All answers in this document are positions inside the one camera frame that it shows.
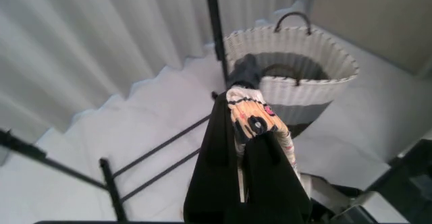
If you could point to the black clothes rack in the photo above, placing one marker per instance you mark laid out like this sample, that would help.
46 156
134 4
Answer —
215 31

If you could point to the white curtain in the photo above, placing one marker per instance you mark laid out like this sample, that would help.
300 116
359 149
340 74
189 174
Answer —
101 31

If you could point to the dark grey garment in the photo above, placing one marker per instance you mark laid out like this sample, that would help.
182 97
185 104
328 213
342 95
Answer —
246 72

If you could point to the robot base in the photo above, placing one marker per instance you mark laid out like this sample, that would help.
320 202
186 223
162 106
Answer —
371 207

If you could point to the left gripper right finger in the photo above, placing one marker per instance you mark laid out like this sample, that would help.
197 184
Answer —
273 190

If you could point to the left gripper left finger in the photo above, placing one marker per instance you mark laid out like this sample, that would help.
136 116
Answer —
212 183

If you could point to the white laundry basket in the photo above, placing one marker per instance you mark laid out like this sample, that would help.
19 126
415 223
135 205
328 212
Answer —
297 92

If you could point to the cream printed garment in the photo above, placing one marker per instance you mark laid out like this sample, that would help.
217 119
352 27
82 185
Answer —
253 112

